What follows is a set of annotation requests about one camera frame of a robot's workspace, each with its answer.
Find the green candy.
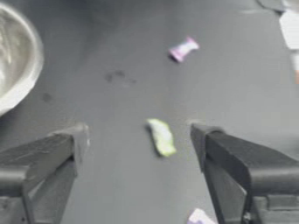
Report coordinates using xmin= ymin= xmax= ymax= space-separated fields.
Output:
xmin=145 ymin=117 xmax=177 ymax=158

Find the white background fixture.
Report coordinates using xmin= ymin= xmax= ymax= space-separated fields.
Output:
xmin=277 ymin=8 xmax=299 ymax=86

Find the pink candy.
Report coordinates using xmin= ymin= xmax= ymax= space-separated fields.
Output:
xmin=166 ymin=36 xmax=201 ymax=64

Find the purple blue-print candy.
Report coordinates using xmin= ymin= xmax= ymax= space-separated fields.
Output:
xmin=185 ymin=207 xmax=217 ymax=224

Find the steel bowl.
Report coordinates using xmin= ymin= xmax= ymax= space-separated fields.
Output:
xmin=0 ymin=2 xmax=45 ymax=117

